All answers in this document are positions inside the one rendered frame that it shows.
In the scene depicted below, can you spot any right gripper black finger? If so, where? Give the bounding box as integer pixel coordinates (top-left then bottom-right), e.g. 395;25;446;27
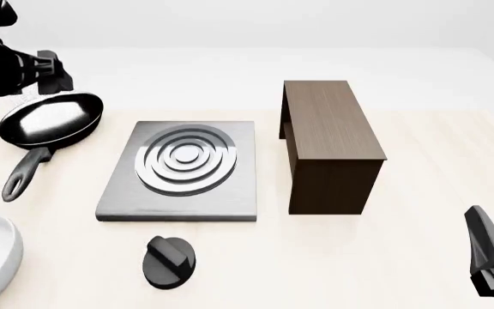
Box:
463;204;494;274

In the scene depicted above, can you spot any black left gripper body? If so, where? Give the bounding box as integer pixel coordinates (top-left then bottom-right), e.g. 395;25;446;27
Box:
35;49;75;95

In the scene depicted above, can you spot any flat grey stove plate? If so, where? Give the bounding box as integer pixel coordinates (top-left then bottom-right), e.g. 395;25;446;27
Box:
94;120;259;223

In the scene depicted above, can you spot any round black stove knob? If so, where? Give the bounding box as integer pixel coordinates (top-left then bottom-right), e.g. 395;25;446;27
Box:
142;234;197;291

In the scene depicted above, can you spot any black frying pan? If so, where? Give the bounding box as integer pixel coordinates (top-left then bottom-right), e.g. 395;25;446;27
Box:
0;91;105;203

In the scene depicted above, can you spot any dark brown wooden shelf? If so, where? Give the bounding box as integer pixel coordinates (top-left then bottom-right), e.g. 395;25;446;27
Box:
278;80;389;216

